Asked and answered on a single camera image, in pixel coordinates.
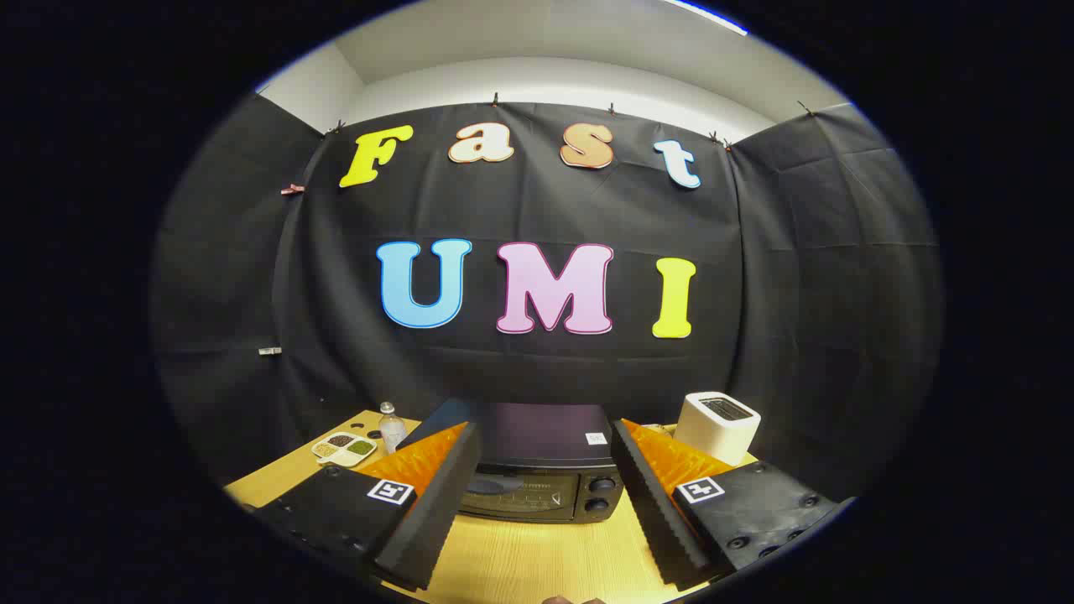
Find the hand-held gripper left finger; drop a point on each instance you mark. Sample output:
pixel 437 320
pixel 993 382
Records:
pixel 445 495

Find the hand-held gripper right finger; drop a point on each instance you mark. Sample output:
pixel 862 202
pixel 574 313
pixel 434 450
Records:
pixel 650 503

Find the white toaster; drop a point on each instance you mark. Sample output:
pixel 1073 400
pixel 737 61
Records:
pixel 713 432

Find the clear water bottle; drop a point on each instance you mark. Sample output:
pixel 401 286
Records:
pixel 392 429

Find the divided white seasoning dish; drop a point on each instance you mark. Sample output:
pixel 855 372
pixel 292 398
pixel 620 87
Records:
pixel 344 449

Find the black toaster oven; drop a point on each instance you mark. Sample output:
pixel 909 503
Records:
pixel 541 440

